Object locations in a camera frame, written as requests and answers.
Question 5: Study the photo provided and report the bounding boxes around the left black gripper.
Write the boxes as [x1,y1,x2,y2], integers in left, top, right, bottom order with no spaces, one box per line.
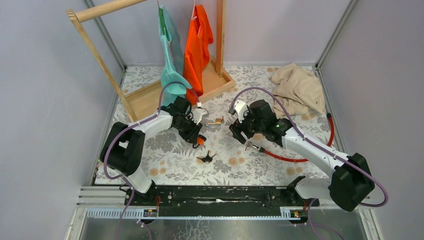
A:
[173,115,203,145]

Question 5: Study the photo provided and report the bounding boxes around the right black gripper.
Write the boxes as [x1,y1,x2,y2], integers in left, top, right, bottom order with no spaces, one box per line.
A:
[229,106,265,145]

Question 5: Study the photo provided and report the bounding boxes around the orange black padlock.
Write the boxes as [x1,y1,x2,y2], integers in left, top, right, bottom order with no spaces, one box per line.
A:
[192,134,207,149]

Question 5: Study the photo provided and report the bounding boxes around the brass padlock with key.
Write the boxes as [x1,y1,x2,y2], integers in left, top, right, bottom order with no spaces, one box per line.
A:
[205,117,225,128]

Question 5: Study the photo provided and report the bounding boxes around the black key bunch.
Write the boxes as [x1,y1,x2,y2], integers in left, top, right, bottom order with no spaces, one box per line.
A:
[196,150,217,164]

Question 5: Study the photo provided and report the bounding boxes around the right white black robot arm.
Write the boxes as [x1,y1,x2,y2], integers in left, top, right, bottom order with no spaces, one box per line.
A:
[229,100,375,212]

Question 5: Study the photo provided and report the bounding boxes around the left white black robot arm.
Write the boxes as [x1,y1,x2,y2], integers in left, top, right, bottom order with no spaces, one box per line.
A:
[100,96,208,206]

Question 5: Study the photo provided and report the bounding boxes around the floral patterned mat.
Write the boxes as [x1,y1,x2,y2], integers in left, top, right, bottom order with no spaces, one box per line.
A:
[142,65,325,186]

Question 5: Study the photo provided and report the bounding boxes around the teal shirt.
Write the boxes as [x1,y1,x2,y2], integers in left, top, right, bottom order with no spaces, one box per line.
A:
[158,5,192,106]

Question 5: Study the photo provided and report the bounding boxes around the wooden clothes rack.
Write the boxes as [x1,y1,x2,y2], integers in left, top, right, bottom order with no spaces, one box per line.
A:
[66,0,236,121]

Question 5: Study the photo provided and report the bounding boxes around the beige crumpled cloth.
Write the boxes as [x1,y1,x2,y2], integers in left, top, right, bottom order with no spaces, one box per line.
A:
[270,63,326,117]

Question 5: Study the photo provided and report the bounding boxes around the orange shirt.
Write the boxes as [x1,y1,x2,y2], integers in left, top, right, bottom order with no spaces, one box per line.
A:
[183,4,214,104]

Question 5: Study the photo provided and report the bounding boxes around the green clothes hanger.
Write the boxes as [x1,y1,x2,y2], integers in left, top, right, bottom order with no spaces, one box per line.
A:
[156,0,166,35]

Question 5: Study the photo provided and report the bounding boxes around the white pink clothes hanger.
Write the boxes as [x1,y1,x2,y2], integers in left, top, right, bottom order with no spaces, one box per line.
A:
[190,0,203,39]

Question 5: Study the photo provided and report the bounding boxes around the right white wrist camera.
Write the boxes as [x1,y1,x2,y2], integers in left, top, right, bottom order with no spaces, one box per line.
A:
[228,100,249,123]

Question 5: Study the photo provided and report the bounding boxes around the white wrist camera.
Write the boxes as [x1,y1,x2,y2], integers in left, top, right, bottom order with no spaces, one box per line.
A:
[228,100,249,123]
[191,102,209,125]

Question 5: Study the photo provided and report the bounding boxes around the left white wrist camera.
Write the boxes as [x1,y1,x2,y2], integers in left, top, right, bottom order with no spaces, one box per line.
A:
[191,102,209,125]

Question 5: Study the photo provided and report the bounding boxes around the red cable lock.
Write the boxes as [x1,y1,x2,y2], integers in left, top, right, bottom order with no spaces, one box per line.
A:
[245,112,335,164]

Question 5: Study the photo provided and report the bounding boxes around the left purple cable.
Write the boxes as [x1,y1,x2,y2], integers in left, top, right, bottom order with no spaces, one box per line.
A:
[103,81,202,240]

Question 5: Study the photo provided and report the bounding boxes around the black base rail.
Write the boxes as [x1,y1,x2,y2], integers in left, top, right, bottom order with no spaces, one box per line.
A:
[124,185,312,218]

